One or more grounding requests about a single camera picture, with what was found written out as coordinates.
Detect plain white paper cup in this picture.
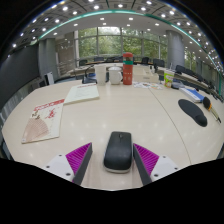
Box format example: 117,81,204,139
94,64,108,86

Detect colourful printed leaflet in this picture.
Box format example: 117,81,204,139
133,81,164,91

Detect red and white fan booklet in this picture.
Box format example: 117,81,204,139
21,98,66,145

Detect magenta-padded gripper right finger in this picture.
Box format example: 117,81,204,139
132,143,183,185

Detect red bottle with green band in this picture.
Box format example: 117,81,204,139
122,51,134,86

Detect black desk microphone console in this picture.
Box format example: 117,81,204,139
171,79,186,90

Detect black computer mouse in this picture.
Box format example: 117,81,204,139
103,131,134,174

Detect black mouse pad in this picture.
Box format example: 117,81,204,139
177,98,208,128

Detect white lidded mug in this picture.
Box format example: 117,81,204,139
108,65,124,86

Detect dark office chairs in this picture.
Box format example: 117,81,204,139
78,55,221,98

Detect white cardboard box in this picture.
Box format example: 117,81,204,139
132,64,160,84

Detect white paper document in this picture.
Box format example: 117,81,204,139
63,83,101,106

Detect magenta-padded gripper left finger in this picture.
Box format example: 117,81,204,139
42,142,93,185

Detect green printed paper cup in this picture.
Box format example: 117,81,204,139
163,69,175,89

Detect ceiling lights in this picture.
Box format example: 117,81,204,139
11,0,223,64

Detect blue and white book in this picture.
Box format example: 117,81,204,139
179,87,205,104

